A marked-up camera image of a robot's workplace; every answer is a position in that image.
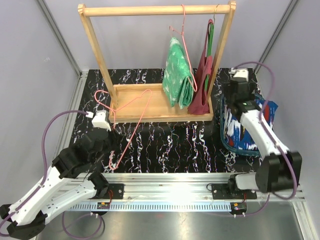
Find blue patterned trousers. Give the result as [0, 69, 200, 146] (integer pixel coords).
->
[226, 95, 278, 149]

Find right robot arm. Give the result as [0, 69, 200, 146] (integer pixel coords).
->
[224, 76, 302, 199]

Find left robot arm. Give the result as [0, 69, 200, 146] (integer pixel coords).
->
[0, 127, 121, 240]

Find green plastic hanger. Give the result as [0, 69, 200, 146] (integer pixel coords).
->
[201, 4, 221, 93]

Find maroon tank top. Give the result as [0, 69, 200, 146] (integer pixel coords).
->
[187, 19, 213, 115]

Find teal transparent plastic bin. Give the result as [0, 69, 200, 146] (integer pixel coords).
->
[219, 94, 260, 157]

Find wooden clothes rack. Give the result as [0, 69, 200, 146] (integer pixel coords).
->
[77, 0, 236, 123]

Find green patterned folded garment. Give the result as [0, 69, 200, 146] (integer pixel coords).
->
[162, 37, 194, 109]

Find black marbled table mat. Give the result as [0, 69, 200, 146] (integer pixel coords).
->
[70, 68, 262, 173]

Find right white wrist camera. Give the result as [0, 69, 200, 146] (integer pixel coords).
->
[228, 68, 249, 82]

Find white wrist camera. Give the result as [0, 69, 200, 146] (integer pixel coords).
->
[85, 110, 112, 132]
[228, 68, 249, 82]

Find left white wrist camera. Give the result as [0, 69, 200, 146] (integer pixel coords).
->
[85, 110, 112, 132]

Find aluminium mounting rail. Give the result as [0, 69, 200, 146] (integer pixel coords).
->
[33, 172, 307, 212]

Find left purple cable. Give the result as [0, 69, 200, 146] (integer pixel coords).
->
[0, 110, 106, 238]

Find purple cable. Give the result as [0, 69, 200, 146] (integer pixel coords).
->
[0, 110, 106, 238]
[231, 61, 301, 218]

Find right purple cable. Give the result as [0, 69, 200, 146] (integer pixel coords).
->
[231, 61, 301, 218]

